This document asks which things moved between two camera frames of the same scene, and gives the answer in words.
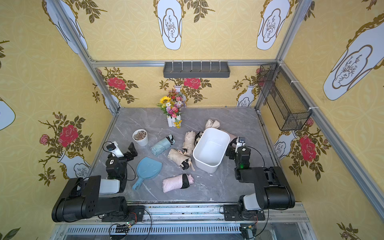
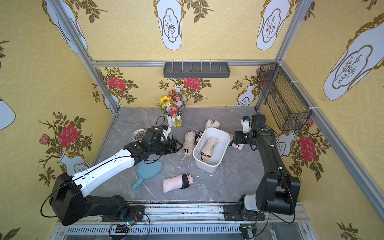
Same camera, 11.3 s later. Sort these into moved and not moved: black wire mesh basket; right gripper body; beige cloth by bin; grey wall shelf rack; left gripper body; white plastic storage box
Moved: right gripper body; left gripper body
Not moved: white plastic storage box; grey wall shelf rack; black wire mesh basket; beige cloth by bin
